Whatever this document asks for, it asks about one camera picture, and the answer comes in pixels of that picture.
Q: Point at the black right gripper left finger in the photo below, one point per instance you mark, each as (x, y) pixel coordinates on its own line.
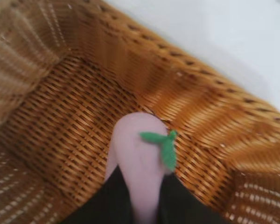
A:
(112, 200)

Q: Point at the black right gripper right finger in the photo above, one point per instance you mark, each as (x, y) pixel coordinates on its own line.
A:
(177, 205)

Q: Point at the brown woven wicker basket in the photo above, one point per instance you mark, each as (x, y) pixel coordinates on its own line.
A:
(67, 112)

